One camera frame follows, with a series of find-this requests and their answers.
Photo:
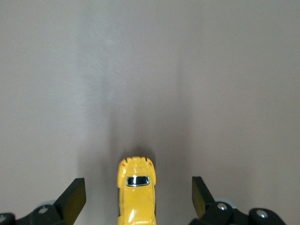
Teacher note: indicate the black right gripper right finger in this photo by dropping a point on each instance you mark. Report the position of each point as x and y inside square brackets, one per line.
[201, 201]

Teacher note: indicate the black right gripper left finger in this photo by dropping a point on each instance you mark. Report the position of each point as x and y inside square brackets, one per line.
[72, 201]

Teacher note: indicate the yellow beetle toy car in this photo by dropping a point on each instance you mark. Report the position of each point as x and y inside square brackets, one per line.
[136, 201]

